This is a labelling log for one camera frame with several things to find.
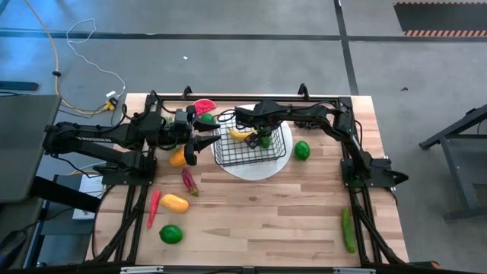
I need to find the dark red pepper green stem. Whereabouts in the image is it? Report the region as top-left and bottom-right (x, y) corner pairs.
(181, 168), (200, 198)

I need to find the grey desk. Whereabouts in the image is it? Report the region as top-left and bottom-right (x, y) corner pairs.
(0, 94), (102, 214)

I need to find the red chili pepper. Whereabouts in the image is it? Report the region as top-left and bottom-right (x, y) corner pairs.
(146, 190), (162, 230)

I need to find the red watermelon slice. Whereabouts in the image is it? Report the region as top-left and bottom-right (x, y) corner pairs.
(192, 98), (217, 117)

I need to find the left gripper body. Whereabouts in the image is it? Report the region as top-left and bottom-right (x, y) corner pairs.
(164, 125), (194, 148)

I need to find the dark metal stand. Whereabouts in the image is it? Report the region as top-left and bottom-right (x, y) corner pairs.
(418, 103), (487, 222)

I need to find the white round mat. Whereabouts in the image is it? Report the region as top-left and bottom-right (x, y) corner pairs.
(210, 104), (294, 181)

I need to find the orange cable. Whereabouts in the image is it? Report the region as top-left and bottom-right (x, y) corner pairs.
(22, 0), (115, 115)

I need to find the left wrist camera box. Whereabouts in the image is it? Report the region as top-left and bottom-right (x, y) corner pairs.
(173, 109), (190, 129)

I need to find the white cable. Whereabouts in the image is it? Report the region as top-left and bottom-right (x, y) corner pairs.
(66, 18), (126, 98)

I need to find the black wire basket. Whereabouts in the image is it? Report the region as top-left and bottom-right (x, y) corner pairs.
(211, 113), (288, 167)

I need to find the white box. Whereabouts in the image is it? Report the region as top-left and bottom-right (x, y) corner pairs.
(72, 174), (106, 221)

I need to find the orange plastic mango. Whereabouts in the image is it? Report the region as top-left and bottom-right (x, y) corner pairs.
(168, 147), (188, 168)

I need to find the yellow plastic mango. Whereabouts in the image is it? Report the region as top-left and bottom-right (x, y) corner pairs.
(158, 193), (190, 215)

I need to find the black mat with striped edge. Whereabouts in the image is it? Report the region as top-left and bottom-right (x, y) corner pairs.
(393, 2), (487, 38)

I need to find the black flat bar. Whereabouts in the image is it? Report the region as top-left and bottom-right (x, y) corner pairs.
(0, 81), (39, 91)

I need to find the green cucumber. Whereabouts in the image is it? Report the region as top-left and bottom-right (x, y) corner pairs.
(340, 207), (358, 255)

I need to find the yellow banana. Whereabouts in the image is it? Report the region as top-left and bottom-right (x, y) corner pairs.
(227, 127), (256, 142)

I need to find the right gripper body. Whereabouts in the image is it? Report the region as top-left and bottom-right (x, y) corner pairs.
(255, 100), (288, 131)

